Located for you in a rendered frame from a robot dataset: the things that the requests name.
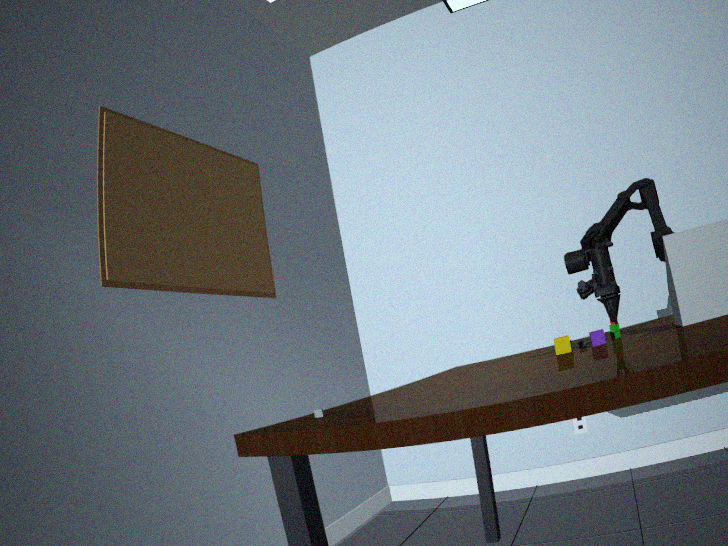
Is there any purple block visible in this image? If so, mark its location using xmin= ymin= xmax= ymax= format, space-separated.
xmin=589 ymin=330 xmax=606 ymax=347

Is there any yellow block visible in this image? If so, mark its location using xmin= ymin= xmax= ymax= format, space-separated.
xmin=553 ymin=335 xmax=572 ymax=355

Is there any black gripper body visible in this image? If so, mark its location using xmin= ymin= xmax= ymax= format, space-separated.
xmin=593 ymin=263 xmax=621 ymax=298

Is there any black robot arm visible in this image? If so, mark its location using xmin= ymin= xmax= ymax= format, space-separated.
xmin=564 ymin=178 xmax=674 ymax=300

